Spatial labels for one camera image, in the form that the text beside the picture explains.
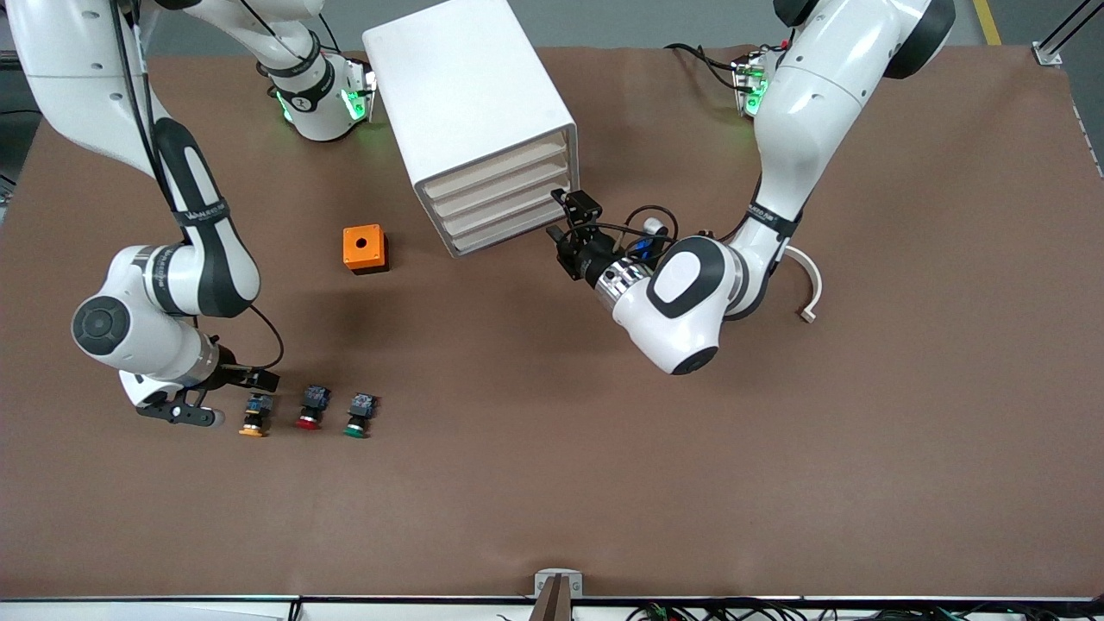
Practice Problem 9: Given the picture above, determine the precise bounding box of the dark vertical post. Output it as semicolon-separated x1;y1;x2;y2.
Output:
528;576;572;621

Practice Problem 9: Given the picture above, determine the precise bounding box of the green mushroom push button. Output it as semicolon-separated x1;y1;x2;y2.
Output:
343;392;380;438

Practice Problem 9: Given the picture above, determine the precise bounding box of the yellow mushroom push button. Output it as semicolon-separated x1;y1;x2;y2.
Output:
239;392;276;438

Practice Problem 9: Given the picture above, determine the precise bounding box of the grey metal table bracket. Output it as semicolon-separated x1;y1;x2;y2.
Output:
533;568;585;598

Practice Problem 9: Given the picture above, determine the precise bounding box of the red mushroom push button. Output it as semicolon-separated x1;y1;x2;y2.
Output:
294;385;332;430

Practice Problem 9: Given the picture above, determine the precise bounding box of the aluminium frame post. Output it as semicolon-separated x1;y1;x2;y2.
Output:
1032;0;1104;68

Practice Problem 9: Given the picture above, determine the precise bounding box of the black arm base cable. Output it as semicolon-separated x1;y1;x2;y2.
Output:
664;41;744;92

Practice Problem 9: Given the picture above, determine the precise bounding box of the orange button enclosure box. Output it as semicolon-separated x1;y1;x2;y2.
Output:
342;224;390;275

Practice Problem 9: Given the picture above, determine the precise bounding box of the tangled black cable bundle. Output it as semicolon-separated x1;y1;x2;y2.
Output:
625;599;1104;621

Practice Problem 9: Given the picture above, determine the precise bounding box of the white semicircular pipe clamp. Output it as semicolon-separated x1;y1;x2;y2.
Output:
781;244;824;325

